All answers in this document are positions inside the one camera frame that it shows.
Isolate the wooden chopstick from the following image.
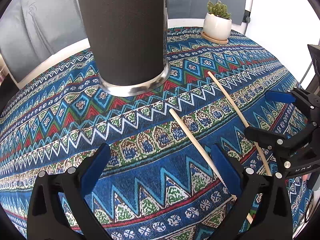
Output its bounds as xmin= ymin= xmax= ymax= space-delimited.
xmin=208 ymin=72 xmax=272 ymax=176
xmin=168 ymin=108 xmax=254 ymax=224

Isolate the blue patterned tablecloth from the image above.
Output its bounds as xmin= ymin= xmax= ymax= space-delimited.
xmin=1 ymin=27 xmax=307 ymax=239

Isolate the round wooden coaster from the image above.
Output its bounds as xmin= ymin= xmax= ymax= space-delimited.
xmin=201 ymin=31 xmax=228 ymax=44

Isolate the white pot with cactus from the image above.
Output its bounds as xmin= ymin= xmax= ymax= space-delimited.
xmin=203 ymin=1 xmax=232 ymax=40

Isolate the black cylindrical utensil holder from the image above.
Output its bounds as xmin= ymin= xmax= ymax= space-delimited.
xmin=78 ymin=0 xmax=170 ymax=97

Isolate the grey-blue backdrop cloth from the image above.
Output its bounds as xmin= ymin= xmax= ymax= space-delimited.
xmin=1 ymin=0 xmax=253 ymax=83

